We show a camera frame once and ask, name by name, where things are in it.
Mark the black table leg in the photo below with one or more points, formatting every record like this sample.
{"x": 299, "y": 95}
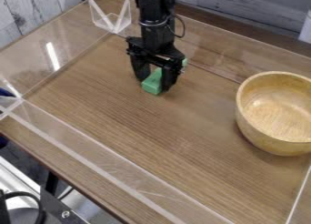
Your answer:
{"x": 52, "y": 183}

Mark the green rectangular block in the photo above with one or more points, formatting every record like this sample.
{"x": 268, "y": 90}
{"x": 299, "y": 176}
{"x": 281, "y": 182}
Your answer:
{"x": 151, "y": 84}

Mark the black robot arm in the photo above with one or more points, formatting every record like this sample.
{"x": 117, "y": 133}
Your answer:
{"x": 155, "y": 12}

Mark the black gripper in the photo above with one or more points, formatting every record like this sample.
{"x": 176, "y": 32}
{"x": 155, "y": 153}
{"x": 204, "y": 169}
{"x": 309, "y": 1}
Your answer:
{"x": 147, "y": 48}

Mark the blue object at edge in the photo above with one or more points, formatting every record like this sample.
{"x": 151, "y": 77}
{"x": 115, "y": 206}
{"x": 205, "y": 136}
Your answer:
{"x": 5, "y": 93}

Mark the clear acrylic tray wall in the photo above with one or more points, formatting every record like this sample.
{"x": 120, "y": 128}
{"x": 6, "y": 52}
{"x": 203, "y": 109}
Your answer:
{"x": 160, "y": 159}

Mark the light wooden bowl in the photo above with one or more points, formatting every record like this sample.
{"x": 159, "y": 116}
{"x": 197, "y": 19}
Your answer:
{"x": 273, "y": 112}

